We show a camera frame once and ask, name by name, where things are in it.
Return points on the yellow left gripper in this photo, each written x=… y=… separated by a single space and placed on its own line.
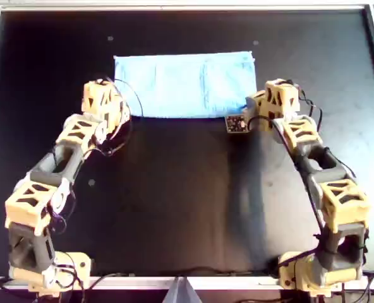
x=95 y=98

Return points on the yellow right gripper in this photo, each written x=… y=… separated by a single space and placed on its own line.
x=281 y=98

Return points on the light blue microfibre cloth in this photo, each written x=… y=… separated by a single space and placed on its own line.
x=174 y=88

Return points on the yellow grey right robot arm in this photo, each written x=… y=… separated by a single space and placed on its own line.
x=341 y=195

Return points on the yellow grey left robot arm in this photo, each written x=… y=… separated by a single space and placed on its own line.
x=32 y=195

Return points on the aluminium table frame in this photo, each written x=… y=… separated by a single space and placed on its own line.
x=174 y=7

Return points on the grey pointed camera mount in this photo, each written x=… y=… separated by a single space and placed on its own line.
x=184 y=293

